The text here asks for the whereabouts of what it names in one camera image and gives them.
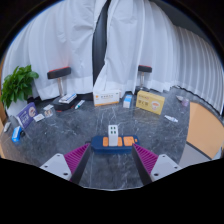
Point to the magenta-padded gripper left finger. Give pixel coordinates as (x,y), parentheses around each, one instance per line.
(76,157)

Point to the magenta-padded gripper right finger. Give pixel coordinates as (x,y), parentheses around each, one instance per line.
(146,158)

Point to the white charger block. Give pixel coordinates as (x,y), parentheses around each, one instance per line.
(113,136)

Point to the blue power strip orange sockets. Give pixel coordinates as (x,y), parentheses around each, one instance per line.
(98,146)

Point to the white ointment tube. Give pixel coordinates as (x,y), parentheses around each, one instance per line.
(171,118)

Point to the white tube with green cap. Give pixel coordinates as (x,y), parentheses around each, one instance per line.
(80,104)

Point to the small clear box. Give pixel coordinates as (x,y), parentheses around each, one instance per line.
(48,111)

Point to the small white flat pack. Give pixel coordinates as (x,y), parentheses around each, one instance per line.
(39,117)

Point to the yellow carton with cup print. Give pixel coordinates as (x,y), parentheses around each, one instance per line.
(149,102)

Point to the small blue and white box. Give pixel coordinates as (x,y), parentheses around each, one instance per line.
(127,101)

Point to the flat blue and white box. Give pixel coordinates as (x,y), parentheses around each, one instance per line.
(67,98)

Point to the purple box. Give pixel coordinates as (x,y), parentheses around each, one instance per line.
(27,115)

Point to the white and orange carton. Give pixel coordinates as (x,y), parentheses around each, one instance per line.
(106,98)

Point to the small purple cup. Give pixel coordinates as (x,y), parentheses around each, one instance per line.
(185,102)

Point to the bar stool red-black seat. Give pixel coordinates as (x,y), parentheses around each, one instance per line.
(145,68)
(59,72)

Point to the green potted plant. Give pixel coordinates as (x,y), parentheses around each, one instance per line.
(16,85)

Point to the white curtain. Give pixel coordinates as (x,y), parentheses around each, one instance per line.
(53,36)
(150,36)

